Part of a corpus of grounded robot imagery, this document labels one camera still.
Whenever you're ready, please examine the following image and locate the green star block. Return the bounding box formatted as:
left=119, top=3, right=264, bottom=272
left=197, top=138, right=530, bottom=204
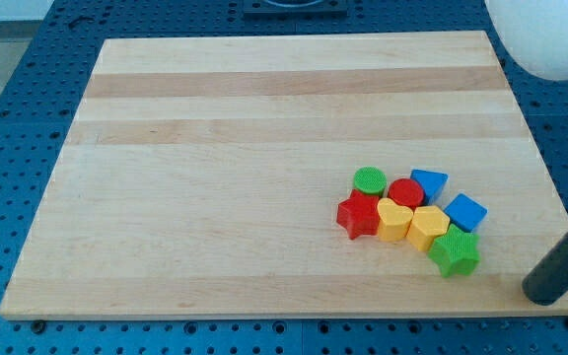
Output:
left=428, top=224, right=480, bottom=278

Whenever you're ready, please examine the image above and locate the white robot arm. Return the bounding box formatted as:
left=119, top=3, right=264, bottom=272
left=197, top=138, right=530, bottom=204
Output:
left=485, top=0, right=568, bottom=81

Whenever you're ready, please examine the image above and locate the red star block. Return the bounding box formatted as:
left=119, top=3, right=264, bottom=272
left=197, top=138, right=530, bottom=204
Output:
left=336, top=189, right=380, bottom=240

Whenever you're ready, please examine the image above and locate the yellow heart block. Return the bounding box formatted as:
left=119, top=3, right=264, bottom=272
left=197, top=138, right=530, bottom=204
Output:
left=377, top=198, right=414, bottom=243

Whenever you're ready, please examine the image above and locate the yellow hexagon block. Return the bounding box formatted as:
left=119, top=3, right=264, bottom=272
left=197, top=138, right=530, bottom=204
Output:
left=406, top=205, right=451, bottom=251

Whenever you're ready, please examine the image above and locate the wooden board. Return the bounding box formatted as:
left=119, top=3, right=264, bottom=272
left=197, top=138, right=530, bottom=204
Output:
left=0, top=31, right=568, bottom=320

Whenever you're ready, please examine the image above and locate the green cylinder block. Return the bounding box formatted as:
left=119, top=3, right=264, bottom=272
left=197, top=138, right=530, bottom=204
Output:
left=352, top=167, right=388, bottom=196

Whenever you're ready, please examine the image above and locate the red cylinder block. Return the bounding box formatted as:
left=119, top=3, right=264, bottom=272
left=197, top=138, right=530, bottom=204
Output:
left=388, top=178, right=425, bottom=210

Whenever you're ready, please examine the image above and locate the blue triangle block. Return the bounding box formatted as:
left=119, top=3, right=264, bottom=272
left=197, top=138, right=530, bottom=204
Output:
left=410, top=169, right=449, bottom=205

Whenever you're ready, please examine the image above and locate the blue cube block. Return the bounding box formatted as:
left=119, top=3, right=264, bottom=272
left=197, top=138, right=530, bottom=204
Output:
left=444, top=193, right=488, bottom=232

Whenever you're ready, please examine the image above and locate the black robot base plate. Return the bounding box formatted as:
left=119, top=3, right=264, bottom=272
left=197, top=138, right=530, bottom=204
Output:
left=242, top=0, right=349, bottom=18

